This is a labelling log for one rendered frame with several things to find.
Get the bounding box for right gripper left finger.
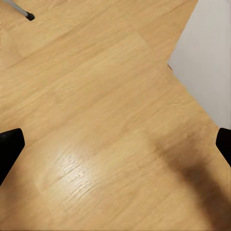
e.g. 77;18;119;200
0;128;25;185

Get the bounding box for camera tripod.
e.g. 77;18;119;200
4;0;34;21

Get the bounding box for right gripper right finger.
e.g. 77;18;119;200
216;128;231;167

